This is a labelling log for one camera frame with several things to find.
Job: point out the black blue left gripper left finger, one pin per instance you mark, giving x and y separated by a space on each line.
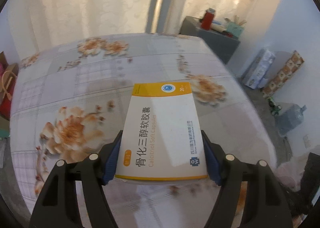
74 191

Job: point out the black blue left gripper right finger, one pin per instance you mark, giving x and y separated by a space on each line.
265 204

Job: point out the white yellow medicine box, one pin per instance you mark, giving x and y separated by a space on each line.
161 139

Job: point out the large water jug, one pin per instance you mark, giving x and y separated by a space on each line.
289 119

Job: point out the green glass bottle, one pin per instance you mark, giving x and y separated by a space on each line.
274 107

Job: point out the floral tablecloth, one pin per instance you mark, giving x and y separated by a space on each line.
71 100

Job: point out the red gift bag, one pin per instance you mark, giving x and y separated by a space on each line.
8 81

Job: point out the patterned wrapping paper roll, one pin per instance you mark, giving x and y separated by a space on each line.
292 65

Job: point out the cardboard box pink contents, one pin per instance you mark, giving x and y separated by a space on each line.
3 63

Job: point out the grey cabinet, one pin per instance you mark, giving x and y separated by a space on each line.
222 45

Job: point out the teal utensil basket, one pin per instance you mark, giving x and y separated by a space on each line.
235 26

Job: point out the red thermos bottle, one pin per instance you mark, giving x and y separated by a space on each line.
208 19

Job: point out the left cream curtain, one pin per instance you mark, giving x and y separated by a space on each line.
37 25

